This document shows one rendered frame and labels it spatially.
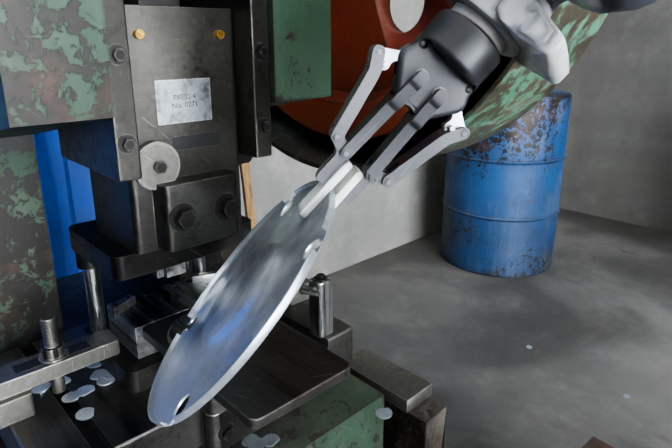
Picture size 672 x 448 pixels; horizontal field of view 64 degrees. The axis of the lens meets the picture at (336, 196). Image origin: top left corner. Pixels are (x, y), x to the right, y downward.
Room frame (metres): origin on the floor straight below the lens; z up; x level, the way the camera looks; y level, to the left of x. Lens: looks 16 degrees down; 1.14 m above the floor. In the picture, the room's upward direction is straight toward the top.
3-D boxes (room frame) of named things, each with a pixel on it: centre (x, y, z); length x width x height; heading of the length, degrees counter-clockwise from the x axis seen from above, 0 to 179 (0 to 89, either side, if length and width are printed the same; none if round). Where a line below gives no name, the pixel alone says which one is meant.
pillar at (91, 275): (0.69, 0.34, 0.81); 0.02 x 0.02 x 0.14
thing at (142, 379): (0.71, 0.24, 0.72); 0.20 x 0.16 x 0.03; 134
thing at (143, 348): (0.70, 0.23, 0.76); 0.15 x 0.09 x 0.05; 134
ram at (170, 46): (0.67, 0.21, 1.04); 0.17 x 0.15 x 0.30; 44
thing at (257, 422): (0.58, 0.12, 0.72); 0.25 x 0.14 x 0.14; 44
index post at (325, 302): (0.73, 0.02, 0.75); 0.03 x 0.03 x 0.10; 44
